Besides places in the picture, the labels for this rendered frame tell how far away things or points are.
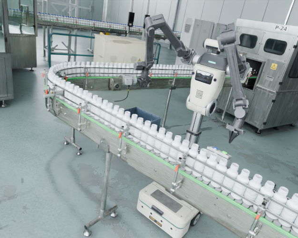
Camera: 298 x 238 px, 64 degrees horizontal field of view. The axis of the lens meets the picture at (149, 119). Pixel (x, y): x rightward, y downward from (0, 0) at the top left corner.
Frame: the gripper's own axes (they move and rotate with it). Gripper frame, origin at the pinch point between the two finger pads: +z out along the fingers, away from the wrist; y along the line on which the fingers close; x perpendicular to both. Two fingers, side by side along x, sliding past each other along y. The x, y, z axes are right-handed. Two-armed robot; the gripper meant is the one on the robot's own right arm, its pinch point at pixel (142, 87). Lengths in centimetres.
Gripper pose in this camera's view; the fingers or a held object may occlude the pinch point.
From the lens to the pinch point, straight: 207.4
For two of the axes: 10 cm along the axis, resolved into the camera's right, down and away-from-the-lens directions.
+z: -1.6, 9.0, 4.1
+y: -6.5, 2.2, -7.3
